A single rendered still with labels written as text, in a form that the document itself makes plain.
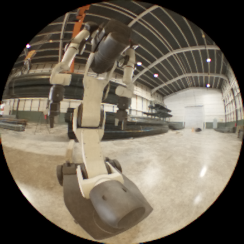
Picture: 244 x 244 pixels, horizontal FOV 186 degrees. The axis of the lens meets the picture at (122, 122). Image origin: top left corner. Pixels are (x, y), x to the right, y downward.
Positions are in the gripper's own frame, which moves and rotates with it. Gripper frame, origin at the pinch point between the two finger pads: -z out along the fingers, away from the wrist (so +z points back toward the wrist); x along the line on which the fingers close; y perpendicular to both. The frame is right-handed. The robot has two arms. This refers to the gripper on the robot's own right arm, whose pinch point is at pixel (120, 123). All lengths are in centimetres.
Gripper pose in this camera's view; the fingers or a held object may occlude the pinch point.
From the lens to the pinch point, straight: 54.9
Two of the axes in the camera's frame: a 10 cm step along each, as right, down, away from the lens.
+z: 1.6, -9.8, -1.5
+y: -8.2, -0.5, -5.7
